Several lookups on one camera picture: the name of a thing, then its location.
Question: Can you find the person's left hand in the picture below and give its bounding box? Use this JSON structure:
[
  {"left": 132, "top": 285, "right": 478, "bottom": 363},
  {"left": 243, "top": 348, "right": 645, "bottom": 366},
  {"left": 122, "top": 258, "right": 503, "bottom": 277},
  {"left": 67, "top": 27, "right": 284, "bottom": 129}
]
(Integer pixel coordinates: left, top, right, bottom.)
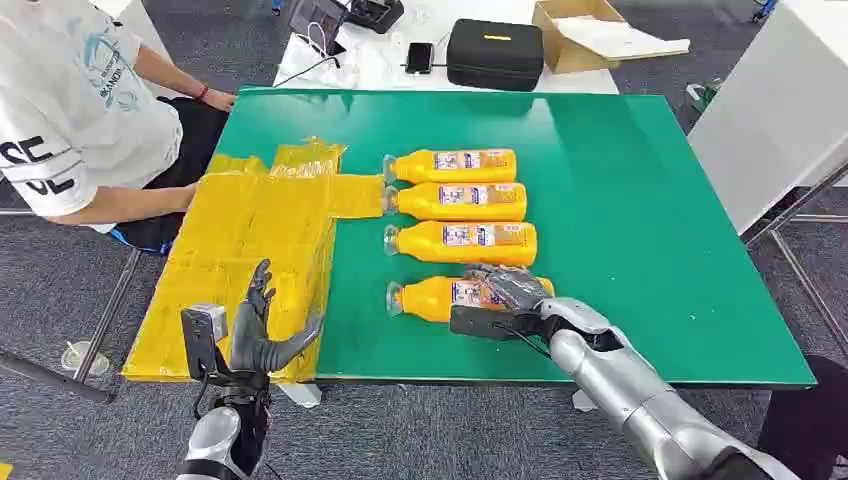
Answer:
[{"left": 201, "top": 87, "right": 238, "bottom": 113}]

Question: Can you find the open cardboard box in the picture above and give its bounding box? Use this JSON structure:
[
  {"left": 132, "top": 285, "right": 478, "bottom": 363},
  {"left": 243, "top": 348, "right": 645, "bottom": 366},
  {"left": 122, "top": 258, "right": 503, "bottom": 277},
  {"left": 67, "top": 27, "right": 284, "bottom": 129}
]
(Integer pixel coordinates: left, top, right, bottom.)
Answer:
[{"left": 531, "top": 0, "right": 692, "bottom": 75}]

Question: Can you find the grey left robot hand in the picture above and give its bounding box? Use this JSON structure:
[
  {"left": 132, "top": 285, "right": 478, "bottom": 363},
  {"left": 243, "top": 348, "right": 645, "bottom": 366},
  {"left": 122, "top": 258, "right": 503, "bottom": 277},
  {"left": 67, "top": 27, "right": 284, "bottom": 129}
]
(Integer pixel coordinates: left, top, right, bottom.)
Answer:
[{"left": 228, "top": 258, "right": 326, "bottom": 379}]

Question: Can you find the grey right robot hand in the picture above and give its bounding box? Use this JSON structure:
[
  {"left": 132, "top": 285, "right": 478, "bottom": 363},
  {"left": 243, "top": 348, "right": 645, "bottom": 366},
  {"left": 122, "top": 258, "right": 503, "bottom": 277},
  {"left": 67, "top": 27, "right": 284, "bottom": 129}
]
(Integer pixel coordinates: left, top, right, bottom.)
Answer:
[{"left": 463, "top": 263, "right": 554, "bottom": 314}]

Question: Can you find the black phone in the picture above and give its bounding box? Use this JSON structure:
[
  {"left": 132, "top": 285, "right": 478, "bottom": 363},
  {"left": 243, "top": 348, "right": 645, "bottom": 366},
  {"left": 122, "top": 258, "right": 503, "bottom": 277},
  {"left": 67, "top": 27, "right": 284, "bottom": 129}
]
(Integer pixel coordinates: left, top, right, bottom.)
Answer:
[{"left": 405, "top": 41, "right": 435, "bottom": 74}]

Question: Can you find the clear plastic cup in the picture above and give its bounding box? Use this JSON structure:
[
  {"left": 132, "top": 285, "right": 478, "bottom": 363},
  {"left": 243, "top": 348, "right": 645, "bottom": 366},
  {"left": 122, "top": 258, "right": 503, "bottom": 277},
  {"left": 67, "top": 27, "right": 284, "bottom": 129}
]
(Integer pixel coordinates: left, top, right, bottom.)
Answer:
[{"left": 60, "top": 341, "right": 111, "bottom": 378}]

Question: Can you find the black cable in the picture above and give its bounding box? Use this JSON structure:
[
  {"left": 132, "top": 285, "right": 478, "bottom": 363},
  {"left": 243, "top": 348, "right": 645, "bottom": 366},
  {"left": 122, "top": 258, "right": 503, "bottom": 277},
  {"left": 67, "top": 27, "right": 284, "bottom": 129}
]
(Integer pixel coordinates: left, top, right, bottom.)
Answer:
[{"left": 272, "top": 54, "right": 341, "bottom": 89}]

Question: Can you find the white foam sheet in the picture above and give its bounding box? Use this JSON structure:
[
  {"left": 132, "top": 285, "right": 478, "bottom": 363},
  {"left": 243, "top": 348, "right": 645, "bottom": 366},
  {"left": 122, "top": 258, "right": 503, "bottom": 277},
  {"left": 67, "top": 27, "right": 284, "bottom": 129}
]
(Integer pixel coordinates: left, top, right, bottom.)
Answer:
[{"left": 553, "top": 14, "right": 692, "bottom": 62}]

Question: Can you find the dark tablet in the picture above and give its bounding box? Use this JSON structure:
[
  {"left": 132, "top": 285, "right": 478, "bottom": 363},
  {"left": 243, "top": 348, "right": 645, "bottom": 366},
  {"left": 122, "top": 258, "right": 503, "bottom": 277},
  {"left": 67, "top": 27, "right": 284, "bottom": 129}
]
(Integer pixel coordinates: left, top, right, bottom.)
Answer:
[{"left": 288, "top": 0, "right": 349, "bottom": 58}]

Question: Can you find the green and white object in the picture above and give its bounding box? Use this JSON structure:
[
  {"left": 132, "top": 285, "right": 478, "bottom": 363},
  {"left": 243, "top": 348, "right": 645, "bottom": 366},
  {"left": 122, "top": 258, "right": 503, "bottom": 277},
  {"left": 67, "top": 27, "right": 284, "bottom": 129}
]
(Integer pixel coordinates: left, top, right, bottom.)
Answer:
[{"left": 686, "top": 78, "right": 725, "bottom": 113}]

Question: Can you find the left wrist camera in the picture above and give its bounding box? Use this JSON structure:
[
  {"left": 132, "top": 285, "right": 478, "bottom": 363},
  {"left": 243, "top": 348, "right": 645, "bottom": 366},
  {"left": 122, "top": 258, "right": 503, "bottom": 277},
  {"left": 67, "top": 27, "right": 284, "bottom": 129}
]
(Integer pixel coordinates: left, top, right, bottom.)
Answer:
[{"left": 180, "top": 304, "right": 230, "bottom": 384}]

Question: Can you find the black device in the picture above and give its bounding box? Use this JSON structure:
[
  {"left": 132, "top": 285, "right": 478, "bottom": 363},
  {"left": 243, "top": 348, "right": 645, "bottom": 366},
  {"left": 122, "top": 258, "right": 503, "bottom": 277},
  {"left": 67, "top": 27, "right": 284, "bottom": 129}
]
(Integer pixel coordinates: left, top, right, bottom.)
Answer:
[{"left": 344, "top": 0, "right": 405, "bottom": 34}]

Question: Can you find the white table with metal legs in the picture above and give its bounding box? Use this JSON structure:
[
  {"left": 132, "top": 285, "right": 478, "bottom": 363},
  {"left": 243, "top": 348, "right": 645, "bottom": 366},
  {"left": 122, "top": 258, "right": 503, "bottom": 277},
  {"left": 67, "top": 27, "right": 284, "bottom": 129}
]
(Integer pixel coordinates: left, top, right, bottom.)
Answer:
[{"left": 687, "top": 0, "right": 848, "bottom": 362}]

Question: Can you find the orange drink bottle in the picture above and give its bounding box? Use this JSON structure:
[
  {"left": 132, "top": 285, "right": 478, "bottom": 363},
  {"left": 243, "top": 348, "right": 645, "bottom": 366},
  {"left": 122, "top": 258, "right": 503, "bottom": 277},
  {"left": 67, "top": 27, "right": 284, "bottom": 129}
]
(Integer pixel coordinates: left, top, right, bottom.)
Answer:
[
  {"left": 385, "top": 274, "right": 556, "bottom": 325},
  {"left": 382, "top": 148, "right": 518, "bottom": 187},
  {"left": 382, "top": 182, "right": 529, "bottom": 223},
  {"left": 382, "top": 220, "right": 539, "bottom": 268}
]

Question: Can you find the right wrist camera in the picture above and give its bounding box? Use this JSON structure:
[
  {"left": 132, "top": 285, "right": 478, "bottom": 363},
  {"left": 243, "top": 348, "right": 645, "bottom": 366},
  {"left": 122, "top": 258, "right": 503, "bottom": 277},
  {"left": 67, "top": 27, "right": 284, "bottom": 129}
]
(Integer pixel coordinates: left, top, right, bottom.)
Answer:
[{"left": 449, "top": 305, "right": 551, "bottom": 343}]

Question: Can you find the metal table leg frame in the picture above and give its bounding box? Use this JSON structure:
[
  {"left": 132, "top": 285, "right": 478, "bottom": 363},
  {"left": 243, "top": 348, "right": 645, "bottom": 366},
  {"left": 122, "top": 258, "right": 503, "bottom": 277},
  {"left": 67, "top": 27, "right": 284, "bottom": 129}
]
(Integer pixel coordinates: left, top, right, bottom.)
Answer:
[{"left": 0, "top": 248, "right": 144, "bottom": 404}]

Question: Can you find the white cable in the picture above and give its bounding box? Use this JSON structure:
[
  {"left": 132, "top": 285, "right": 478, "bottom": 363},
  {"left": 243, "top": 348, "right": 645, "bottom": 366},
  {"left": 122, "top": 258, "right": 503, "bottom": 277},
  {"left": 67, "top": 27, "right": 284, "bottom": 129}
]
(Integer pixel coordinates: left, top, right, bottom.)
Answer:
[{"left": 305, "top": 21, "right": 331, "bottom": 56}]

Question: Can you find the black robot leg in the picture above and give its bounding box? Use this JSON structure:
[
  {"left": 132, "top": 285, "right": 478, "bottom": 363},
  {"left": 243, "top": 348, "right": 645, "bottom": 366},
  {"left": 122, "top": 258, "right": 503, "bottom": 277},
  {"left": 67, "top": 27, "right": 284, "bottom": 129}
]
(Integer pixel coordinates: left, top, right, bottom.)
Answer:
[{"left": 758, "top": 354, "right": 848, "bottom": 480}]

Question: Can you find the green table mat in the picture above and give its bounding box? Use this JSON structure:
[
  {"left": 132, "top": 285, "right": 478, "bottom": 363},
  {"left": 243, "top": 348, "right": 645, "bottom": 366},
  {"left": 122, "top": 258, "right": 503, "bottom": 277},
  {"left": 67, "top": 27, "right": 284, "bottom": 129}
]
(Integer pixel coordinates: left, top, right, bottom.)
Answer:
[{"left": 211, "top": 87, "right": 817, "bottom": 389}]

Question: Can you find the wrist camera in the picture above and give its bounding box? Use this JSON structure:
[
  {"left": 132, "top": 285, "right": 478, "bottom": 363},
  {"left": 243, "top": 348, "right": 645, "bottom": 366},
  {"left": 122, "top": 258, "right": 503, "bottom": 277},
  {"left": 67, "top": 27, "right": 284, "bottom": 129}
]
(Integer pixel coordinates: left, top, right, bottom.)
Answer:
[
  {"left": 449, "top": 305, "right": 551, "bottom": 343},
  {"left": 180, "top": 304, "right": 230, "bottom": 384}
]

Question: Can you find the black carrying case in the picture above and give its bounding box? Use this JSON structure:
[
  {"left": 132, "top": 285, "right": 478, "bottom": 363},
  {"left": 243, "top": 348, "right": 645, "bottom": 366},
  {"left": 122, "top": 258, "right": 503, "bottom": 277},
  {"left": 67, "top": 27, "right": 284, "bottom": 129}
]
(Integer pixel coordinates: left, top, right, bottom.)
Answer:
[{"left": 445, "top": 18, "right": 546, "bottom": 93}]

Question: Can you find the person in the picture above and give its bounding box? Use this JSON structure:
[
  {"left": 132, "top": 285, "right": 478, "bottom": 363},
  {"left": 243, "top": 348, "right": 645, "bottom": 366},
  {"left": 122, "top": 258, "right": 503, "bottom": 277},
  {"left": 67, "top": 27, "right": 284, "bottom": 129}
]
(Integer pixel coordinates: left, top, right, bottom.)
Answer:
[{"left": 0, "top": 0, "right": 238, "bottom": 256}]

